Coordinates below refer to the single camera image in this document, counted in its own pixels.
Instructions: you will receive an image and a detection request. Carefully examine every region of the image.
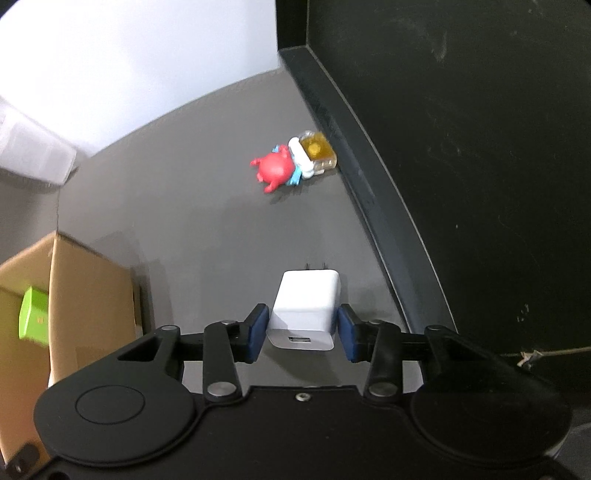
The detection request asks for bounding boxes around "red crab toy figurine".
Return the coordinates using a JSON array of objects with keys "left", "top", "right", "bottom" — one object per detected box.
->
[{"left": 250, "top": 137, "right": 315, "bottom": 195}]

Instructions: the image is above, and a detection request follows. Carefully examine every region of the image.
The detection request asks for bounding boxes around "yellow clear block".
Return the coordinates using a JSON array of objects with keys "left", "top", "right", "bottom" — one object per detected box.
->
[{"left": 298, "top": 130, "right": 339, "bottom": 176}]

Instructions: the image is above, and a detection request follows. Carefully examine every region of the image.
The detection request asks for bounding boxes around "black back panel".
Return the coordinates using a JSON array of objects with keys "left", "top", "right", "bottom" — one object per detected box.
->
[{"left": 276, "top": 0, "right": 591, "bottom": 409}]

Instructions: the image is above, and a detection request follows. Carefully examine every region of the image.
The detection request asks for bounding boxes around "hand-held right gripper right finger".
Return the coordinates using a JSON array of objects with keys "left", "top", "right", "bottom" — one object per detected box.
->
[{"left": 336, "top": 305, "right": 507, "bottom": 400}]

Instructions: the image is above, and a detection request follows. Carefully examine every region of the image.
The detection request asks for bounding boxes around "white wall charger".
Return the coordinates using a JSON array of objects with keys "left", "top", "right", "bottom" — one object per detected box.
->
[{"left": 264, "top": 263, "right": 343, "bottom": 352}]

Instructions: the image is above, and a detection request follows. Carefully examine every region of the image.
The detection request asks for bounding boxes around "brown cardboard box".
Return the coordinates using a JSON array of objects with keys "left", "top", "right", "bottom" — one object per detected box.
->
[{"left": 0, "top": 232, "right": 145, "bottom": 463}]

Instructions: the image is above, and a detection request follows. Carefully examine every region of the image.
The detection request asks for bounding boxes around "white translucent bottle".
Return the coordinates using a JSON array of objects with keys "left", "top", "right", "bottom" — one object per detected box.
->
[{"left": 0, "top": 95, "right": 77, "bottom": 188}]

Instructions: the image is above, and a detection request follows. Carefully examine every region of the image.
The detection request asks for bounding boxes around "green small box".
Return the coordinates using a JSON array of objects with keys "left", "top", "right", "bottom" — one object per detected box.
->
[{"left": 16, "top": 286, "right": 51, "bottom": 346}]

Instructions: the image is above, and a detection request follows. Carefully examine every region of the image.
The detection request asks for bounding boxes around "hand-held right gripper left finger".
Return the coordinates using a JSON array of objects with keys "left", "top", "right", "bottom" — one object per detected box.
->
[{"left": 117, "top": 302, "right": 270, "bottom": 401}]

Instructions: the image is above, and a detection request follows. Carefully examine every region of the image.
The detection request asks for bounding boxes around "thin brown string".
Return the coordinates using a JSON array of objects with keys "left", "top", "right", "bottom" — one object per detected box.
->
[{"left": 501, "top": 346, "right": 591, "bottom": 368}]

